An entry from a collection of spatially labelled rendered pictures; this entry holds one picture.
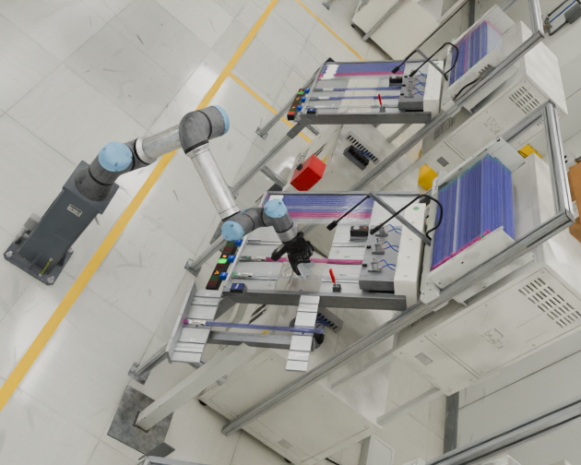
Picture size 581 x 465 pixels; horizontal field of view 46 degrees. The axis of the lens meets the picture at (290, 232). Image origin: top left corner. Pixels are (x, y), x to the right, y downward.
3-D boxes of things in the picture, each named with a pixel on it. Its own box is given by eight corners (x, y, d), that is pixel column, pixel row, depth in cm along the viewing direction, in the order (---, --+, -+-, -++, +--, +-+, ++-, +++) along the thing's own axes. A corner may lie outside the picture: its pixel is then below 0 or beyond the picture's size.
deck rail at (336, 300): (224, 303, 270) (221, 291, 266) (226, 299, 271) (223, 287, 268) (406, 311, 251) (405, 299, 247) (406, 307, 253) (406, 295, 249)
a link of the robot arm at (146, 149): (106, 149, 274) (202, 105, 242) (132, 141, 286) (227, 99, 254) (117, 177, 276) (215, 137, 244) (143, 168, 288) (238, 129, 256)
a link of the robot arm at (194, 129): (180, 110, 234) (244, 237, 237) (200, 105, 243) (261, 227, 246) (160, 125, 241) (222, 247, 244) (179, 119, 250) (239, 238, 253)
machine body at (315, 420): (189, 402, 317) (268, 346, 280) (232, 300, 370) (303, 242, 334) (294, 473, 334) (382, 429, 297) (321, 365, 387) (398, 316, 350)
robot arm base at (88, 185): (68, 185, 268) (79, 171, 262) (84, 164, 280) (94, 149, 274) (100, 208, 273) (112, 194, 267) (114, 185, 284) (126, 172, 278)
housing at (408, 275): (396, 309, 254) (393, 280, 246) (407, 230, 292) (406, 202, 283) (417, 310, 252) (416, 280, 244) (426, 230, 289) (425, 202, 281)
